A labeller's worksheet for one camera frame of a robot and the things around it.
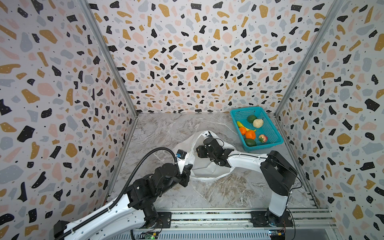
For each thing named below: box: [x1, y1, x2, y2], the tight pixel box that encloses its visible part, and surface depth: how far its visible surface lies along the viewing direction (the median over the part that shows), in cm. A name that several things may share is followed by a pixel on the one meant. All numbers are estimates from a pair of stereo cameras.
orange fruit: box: [245, 130, 256, 140], surface depth 105 cm
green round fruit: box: [247, 115, 257, 124], surface depth 118 cm
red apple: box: [258, 134, 268, 143], surface depth 105 cm
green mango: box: [245, 138, 257, 147], surface depth 101 cm
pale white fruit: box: [252, 118, 264, 129], surface depth 112 cm
